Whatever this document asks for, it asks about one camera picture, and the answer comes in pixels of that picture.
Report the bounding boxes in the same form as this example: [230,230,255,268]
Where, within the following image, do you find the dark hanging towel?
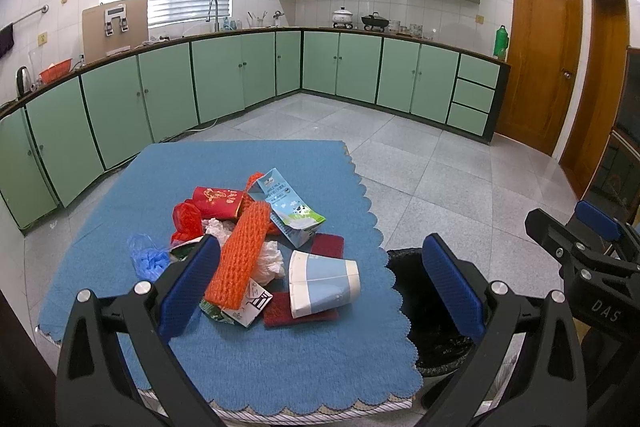
[0,24,14,57]

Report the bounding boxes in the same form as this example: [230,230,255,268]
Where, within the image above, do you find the red plastic bag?
[170,199,203,246]

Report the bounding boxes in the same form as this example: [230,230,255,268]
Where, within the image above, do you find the chrome kitchen faucet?
[206,0,220,32]

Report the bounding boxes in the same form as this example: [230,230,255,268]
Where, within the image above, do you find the white tissue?
[202,218,285,286]

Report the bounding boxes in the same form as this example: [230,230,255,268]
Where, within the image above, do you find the blue scalloped table mat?
[38,140,422,416]

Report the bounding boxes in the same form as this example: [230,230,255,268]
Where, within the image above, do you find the black glass cabinet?
[585,48,640,225]

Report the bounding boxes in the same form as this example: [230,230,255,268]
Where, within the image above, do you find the white cooking pot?
[332,6,354,29]

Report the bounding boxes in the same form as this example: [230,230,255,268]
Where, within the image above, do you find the black trash bin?
[386,248,474,377]

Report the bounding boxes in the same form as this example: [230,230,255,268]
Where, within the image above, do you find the black wok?
[361,11,390,32]

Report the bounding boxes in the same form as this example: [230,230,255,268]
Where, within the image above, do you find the green lower kitchen cabinets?
[1,28,510,230]

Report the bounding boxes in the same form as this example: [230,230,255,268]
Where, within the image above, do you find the long orange foam net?
[204,202,271,310]

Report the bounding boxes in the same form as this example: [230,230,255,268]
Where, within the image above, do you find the cardboard box with label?
[81,0,149,64]

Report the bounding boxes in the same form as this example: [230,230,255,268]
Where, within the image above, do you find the dark red scouring pad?
[310,233,345,259]
[262,289,341,329]

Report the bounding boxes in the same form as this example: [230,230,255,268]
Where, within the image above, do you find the green bottle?
[492,25,509,62]

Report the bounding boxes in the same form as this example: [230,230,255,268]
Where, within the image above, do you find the steel electric kettle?
[15,66,34,100]

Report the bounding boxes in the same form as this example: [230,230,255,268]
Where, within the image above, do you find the red paper cup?
[191,186,243,221]

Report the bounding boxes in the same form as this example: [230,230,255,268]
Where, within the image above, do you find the short orange foam net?
[238,172,281,237]

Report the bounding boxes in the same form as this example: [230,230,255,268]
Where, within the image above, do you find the blue white paper cup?
[288,251,361,319]

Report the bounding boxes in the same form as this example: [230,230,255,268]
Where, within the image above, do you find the orange plastic basin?
[39,58,72,84]

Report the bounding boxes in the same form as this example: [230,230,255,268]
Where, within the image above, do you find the wall towel rail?
[11,4,50,26]

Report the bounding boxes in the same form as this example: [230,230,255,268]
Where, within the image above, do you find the brown wooden door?
[497,0,584,155]
[560,0,630,198]

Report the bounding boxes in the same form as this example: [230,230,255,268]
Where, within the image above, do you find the blue plastic bag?
[127,234,171,282]

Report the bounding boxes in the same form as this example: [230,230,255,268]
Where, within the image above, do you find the blue milk carton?
[250,168,326,248]

